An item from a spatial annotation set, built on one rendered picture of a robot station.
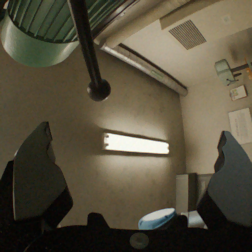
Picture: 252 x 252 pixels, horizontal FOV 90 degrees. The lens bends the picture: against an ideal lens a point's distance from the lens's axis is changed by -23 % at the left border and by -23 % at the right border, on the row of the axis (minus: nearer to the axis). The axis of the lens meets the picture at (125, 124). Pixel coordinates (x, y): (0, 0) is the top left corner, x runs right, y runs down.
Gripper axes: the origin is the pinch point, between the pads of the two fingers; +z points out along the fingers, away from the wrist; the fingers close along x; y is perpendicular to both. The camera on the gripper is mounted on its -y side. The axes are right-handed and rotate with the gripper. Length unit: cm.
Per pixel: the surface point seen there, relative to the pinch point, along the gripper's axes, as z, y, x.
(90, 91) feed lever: 10.0, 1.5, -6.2
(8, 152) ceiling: 65, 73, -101
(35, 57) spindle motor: 14.0, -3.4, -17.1
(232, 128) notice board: 203, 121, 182
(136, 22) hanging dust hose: 176, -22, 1
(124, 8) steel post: 171, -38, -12
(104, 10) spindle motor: 13.0, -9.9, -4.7
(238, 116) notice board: 210, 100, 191
